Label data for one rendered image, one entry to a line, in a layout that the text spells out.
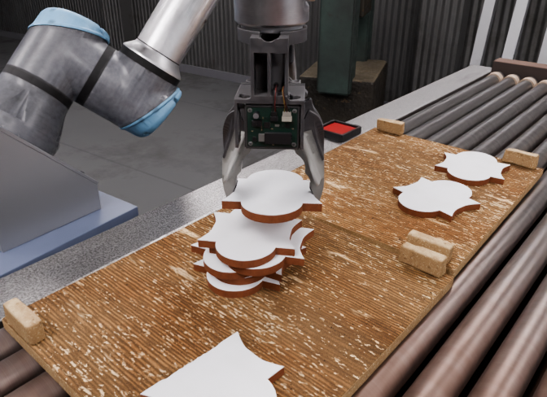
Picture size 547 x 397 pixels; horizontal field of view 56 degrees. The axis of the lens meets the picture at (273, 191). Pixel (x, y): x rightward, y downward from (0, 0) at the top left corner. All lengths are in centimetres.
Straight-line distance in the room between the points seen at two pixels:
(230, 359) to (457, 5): 352
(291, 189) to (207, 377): 24
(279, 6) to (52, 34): 51
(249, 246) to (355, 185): 33
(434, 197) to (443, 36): 313
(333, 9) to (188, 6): 242
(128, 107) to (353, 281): 50
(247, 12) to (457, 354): 41
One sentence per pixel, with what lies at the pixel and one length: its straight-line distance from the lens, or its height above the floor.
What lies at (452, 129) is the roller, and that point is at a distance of 125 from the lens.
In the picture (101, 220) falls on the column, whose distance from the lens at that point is 95.
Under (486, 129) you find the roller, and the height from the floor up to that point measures 91.
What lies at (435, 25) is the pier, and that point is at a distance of 395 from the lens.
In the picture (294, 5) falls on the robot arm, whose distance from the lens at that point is 52.
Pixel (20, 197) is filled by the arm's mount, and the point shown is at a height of 95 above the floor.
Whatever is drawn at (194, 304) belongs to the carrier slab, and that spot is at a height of 94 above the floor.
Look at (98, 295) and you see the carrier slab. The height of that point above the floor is 94.
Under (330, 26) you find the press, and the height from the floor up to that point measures 80.
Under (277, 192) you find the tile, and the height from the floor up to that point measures 104.
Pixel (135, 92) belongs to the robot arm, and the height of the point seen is 108.
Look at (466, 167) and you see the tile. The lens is 98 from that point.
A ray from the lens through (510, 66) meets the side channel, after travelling 184.
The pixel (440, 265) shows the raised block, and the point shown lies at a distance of 67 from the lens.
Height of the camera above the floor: 132
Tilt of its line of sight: 27 degrees down
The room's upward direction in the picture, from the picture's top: straight up
